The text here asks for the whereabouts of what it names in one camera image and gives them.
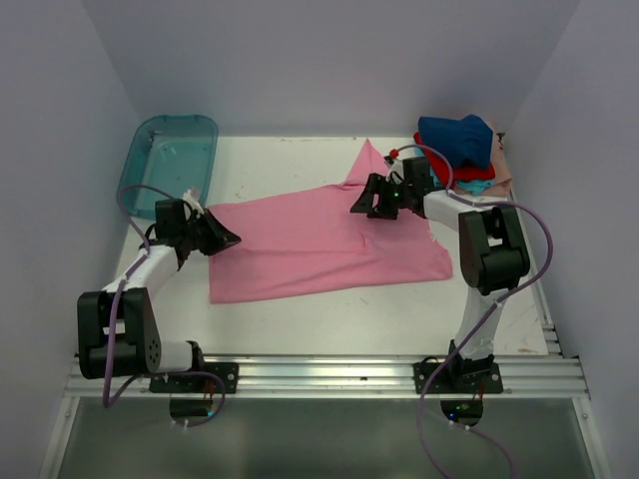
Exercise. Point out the red folded t-shirt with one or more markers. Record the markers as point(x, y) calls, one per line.
point(469, 172)

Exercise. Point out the dark blue folded t-shirt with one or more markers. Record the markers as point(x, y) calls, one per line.
point(440, 124)

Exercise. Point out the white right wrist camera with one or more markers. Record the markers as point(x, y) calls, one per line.
point(392, 159)

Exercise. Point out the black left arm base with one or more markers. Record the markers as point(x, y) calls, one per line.
point(214, 377)

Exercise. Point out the teal plastic bin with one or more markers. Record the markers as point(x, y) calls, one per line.
point(168, 155)

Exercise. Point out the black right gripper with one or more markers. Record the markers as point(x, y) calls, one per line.
point(376, 184)

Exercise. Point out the aluminium mounting rail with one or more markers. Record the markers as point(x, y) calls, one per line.
point(392, 377)

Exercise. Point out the pink t-shirt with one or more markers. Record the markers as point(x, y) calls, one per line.
point(310, 242)

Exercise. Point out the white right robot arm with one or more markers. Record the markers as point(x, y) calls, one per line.
point(493, 257)

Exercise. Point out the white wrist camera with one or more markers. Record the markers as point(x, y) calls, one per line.
point(392, 159)
point(191, 197)

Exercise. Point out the light blue folded t-shirt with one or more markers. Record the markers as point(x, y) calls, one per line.
point(474, 188)

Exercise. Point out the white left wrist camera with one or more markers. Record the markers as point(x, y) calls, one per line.
point(191, 197)

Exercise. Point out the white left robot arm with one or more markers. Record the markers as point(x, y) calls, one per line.
point(118, 333)

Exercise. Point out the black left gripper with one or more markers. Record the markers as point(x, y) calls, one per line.
point(220, 237)

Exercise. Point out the beige folded t-shirt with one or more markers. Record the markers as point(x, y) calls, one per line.
point(502, 181)

